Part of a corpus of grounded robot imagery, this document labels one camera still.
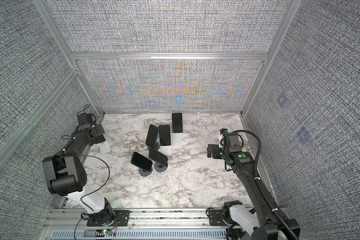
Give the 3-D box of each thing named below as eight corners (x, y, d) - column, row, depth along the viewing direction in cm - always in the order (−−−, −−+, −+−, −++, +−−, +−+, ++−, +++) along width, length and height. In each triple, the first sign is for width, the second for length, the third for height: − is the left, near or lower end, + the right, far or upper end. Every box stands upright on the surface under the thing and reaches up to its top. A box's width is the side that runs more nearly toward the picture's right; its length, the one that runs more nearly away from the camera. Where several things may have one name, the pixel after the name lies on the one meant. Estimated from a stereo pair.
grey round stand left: (139, 176, 89) (137, 173, 86) (140, 170, 92) (138, 167, 88) (151, 176, 89) (150, 173, 86) (152, 170, 92) (151, 167, 88)
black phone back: (172, 136, 106) (171, 122, 94) (173, 126, 111) (172, 112, 100) (182, 136, 106) (182, 122, 94) (181, 126, 111) (182, 112, 100)
